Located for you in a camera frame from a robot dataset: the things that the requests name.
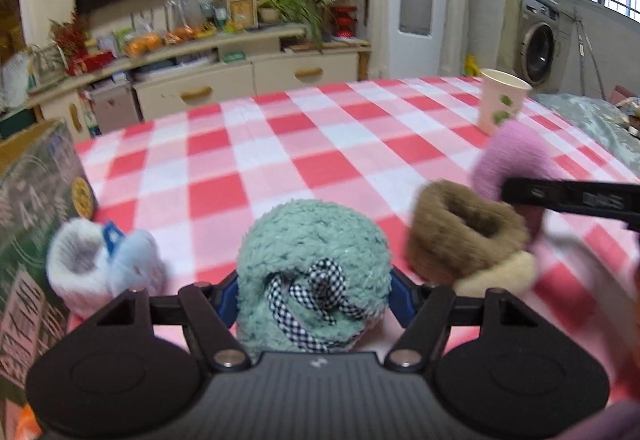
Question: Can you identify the brown fuzzy sock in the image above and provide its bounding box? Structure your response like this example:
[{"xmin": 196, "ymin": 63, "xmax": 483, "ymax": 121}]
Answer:
[{"xmin": 407, "ymin": 179, "xmax": 538, "ymax": 298}]

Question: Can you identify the red berry branch bouquet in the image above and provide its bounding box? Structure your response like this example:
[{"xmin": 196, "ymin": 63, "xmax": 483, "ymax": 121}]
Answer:
[{"xmin": 50, "ymin": 12, "xmax": 91, "ymax": 56}]

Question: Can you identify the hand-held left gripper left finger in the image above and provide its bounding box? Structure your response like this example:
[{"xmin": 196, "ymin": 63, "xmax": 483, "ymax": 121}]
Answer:
[{"xmin": 95, "ymin": 270, "xmax": 252, "ymax": 371}]

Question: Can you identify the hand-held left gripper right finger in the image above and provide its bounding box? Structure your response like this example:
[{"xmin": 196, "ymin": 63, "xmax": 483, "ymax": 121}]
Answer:
[{"xmin": 385, "ymin": 267, "xmax": 547, "ymax": 370}]

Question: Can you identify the white paper cup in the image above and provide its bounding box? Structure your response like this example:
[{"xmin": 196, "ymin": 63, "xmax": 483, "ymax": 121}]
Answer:
[{"xmin": 477, "ymin": 68, "xmax": 533, "ymax": 137}]

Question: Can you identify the green potted plant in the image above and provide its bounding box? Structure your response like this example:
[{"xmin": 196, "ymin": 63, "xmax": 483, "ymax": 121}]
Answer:
[{"xmin": 260, "ymin": 0, "xmax": 331, "ymax": 53}]

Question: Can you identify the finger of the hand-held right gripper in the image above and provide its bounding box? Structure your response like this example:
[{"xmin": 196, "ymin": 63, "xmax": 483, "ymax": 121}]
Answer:
[{"xmin": 501, "ymin": 177, "xmax": 640, "ymax": 233}]

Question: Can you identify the wooden photo frame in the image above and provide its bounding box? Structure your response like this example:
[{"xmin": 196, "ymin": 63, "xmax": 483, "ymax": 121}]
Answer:
[{"xmin": 226, "ymin": 0, "xmax": 259, "ymax": 30}]

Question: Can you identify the grey storage box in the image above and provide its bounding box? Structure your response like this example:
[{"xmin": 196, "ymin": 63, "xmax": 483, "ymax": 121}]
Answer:
[{"xmin": 89, "ymin": 82, "xmax": 141, "ymax": 133}]

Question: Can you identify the clear plastic bag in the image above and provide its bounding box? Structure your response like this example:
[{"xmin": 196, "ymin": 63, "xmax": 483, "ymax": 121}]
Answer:
[{"xmin": 164, "ymin": 0, "xmax": 203, "ymax": 28}]

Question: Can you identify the cream television cabinet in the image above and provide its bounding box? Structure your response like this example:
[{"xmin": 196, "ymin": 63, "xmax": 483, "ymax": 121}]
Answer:
[{"xmin": 25, "ymin": 22, "xmax": 373, "ymax": 141}]

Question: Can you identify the grey green sofa cover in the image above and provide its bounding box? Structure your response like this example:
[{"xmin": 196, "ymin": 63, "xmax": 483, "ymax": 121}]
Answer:
[{"xmin": 532, "ymin": 92, "xmax": 640, "ymax": 171}]

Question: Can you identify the printed cardboard box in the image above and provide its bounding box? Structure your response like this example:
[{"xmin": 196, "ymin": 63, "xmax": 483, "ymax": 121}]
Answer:
[{"xmin": 0, "ymin": 119, "xmax": 98, "ymax": 401}]

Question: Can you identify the white blue fuzzy sock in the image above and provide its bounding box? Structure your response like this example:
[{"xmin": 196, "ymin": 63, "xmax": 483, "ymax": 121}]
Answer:
[{"xmin": 46, "ymin": 219, "xmax": 168, "ymax": 318}]

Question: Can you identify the white covered cabinet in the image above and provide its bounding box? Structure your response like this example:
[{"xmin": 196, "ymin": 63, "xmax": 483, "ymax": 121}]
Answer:
[{"xmin": 470, "ymin": 0, "xmax": 526, "ymax": 78}]

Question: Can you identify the silver washing machine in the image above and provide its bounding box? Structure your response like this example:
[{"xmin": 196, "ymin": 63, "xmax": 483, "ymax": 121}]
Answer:
[{"xmin": 517, "ymin": 0, "xmax": 563, "ymax": 88}]

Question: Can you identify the teal plush sock checkered ribbon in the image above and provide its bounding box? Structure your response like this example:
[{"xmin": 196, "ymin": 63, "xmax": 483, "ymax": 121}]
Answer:
[{"xmin": 236, "ymin": 200, "xmax": 393, "ymax": 361}]

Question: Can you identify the pink plush sock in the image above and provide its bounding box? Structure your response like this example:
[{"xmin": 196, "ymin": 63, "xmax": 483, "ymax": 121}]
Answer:
[{"xmin": 470, "ymin": 120, "xmax": 553, "ymax": 241}]

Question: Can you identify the red stand ornament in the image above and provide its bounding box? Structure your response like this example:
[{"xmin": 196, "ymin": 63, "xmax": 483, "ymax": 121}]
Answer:
[{"xmin": 330, "ymin": 5, "xmax": 358, "ymax": 38}]

